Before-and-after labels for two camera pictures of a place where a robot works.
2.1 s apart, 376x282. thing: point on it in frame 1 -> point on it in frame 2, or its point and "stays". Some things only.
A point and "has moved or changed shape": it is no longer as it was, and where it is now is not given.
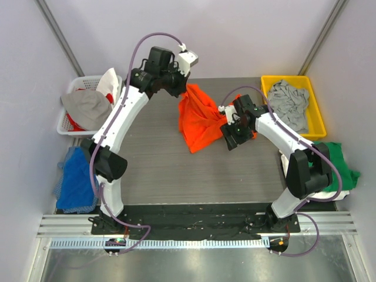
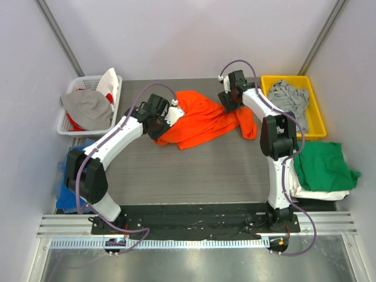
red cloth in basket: [76, 127] stays
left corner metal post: [48, 16] stays
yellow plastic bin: [316, 126] stays
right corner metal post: [336, 11] stays
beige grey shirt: [89, 109] stays
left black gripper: [178, 86] -> [158, 129]
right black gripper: [233, 137] -> [228, 101]
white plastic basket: [85, 83] stays
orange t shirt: [201, 118] has moved or changed shape
